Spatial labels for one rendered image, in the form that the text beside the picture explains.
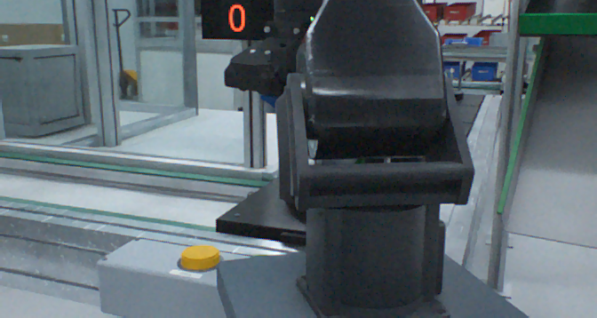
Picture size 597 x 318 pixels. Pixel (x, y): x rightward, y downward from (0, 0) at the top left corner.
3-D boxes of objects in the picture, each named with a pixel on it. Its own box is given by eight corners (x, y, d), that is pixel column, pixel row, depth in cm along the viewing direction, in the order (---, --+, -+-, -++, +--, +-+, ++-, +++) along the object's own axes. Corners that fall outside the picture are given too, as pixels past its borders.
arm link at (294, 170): (471, 216, 27) (481, 82, 26) (283, 223, 27) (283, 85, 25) (425, 177, 34) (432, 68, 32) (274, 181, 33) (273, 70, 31)
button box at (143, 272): (282, 353, 54) (282, 293, 52) (99, 313, 61) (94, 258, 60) (307, 317, 60) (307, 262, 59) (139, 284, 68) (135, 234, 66)
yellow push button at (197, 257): (208, 281, 57) (207, 262, 57) (173, 274, 58) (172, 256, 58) (226, 265, 61) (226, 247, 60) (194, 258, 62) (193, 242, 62)
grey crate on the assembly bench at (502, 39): (531, 51, 556) (533, 34, 552) (488, 51, 575) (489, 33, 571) (535, 50, 582) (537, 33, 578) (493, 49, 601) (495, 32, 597)
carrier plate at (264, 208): (415, 265, 61) (417, 246, 61) (215, 234, 69) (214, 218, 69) (443, 198, 83) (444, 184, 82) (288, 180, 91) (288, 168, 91)
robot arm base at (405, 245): (332, 341, 27) (334, 221, 26) (294, 281, 33) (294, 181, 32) (462, 321, 29) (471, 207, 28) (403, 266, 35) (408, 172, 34)
